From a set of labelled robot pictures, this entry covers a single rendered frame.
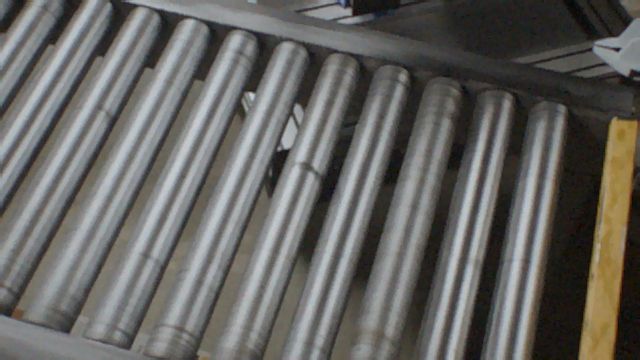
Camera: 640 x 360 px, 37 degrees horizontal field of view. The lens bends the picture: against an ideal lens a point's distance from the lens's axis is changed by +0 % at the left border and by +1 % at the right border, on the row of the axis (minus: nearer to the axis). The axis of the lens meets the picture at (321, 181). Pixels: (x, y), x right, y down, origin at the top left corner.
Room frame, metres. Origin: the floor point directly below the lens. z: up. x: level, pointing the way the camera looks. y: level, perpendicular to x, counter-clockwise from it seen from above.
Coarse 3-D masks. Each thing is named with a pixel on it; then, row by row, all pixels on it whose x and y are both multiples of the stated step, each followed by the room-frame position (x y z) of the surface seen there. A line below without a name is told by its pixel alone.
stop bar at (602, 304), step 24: (624, 120) 0.73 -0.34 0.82; (624, 144) 0.69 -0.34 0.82; (624, 168) 0.66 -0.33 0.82; (600, 192) 0.63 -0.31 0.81; (624, 192) 0.62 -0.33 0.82; (600, 216) 0.59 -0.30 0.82; (624, 216) 0.59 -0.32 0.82; (600, 240) 0.56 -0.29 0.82; (624, 240) 0.56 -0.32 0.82; (600, 264) 0.53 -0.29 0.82; (600, 288) 0.50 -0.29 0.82; (600, 312) 0.47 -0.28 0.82; (600, 336) 0.45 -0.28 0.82
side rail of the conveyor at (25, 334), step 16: (0, 320) 0.43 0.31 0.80; (16, 320) 0.43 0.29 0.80; (0, 336) 0.41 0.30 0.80; (16, 336) 0.41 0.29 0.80; (32, 336) 0.42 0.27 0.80; (48, 336) 0.42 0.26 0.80; (64, 336) 0.42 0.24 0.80; (0, 352) 0.40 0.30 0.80; (16, 352) 0.40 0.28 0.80; (32, 352) 0.40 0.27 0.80; (48, 352) 0.40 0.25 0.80; (64, 352) 0.40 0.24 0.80; (80, 352) 0.40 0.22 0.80; (96, 352) 0.40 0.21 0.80; (112, 352) 0.40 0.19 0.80; (128, 352) 0.41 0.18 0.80
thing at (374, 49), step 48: (144, 0) 0.89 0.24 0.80; (192, 0) 0.90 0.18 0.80; (240, 0) 0.91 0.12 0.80; (336, 48) 0.83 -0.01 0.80; (384, 48) 0.84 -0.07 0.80; (432, 48) 0.84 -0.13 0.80; (528, 96) 0.78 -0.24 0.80; (576, 96) 0.78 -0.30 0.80; (624, 96) 0.78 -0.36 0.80; (576, 144) 0.76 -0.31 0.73
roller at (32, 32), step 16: (32, 0) 0.88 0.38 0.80; (48, 0) 0.88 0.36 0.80; (64, 0) 0.90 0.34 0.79; (32, 16) 0.85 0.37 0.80; (48, 16) 0.86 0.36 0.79; (64, 16) 0.88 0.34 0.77; (16, 32) 0.82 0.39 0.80; (32, 32) 0.83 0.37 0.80; (48, 32) 0.84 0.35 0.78; (0, 48) 0.79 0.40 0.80; (16, 48) 0.80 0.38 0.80; (32, 48) 0.81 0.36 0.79; (0, 64) 0.77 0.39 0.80; (16, 64) 0.78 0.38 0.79; (32, 64) 0.79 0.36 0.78; (0, 80) 0.75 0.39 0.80; (16, 80) 0.76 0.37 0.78; (0, 96) 0.73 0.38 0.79; (16, 96) 0.75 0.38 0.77; (0, 112) 0.71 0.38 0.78
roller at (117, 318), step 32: (224, 64) 0.79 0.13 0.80; (256, 64) 0.82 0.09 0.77; (224, 96) 0.74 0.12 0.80; (192, 128) 0.69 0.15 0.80; (224, 128) 0.71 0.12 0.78; (192, 160) 0.65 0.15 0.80; (160, 192) 0.60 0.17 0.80; (192, 192) 0.61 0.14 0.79; (160, 224) 0.56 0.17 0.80; (128, 256) 0.51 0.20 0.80; (160, 256) 0.52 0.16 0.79; (128, 288) 0.48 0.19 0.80; (96, 320) 0.44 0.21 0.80; (128, 320) 0.44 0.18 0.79
